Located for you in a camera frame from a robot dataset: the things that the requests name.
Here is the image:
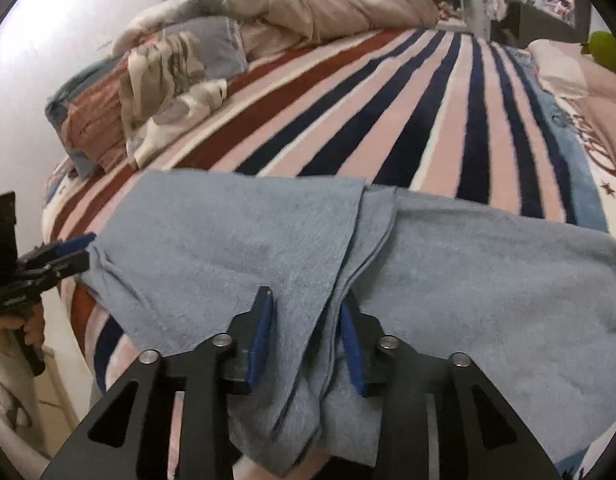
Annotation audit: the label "white fluffy blanket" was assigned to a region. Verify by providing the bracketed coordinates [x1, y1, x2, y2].
[110, 0, 239, 57]

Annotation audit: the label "striped fleece blanket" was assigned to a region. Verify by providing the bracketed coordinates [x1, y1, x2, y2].
[40, 26, 616, 480]

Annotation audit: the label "grey folded cloth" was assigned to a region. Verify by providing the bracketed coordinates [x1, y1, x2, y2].
[162, 15, 249, 79]

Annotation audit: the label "green plush toy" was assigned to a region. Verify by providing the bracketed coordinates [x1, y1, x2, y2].
[586, 31, 616, 69]

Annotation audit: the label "small pink pillow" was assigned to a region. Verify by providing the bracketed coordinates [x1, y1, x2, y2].
[525, 39, 616, 102]

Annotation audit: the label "beige camouflage garment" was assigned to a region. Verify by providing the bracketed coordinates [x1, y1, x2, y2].
[119, 29, 229, 169]

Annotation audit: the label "person's left hand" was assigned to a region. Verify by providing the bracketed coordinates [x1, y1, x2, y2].
[0, 304, 47, 350]

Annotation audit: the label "grey pants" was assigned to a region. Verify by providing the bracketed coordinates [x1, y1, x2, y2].
[79, 168, 616, 479]

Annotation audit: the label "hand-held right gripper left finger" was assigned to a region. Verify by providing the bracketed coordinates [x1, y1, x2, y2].
[40, 286, 276, 480]

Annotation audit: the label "rust striped garment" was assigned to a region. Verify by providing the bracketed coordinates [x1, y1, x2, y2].
[61, 59, 140, 174]

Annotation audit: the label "blue denim jeans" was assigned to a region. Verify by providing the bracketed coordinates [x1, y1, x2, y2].
[44, 54, 126, 179]

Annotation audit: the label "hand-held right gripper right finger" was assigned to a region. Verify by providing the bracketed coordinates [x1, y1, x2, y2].
[338, 294, 562, 480]

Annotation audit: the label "grey beige duvet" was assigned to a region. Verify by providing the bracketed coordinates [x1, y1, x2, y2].
[222, 0, 439, 47]

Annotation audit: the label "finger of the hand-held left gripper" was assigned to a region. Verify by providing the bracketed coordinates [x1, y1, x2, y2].
[15, 251, 92, 288]
[35, 232, 98, 262]

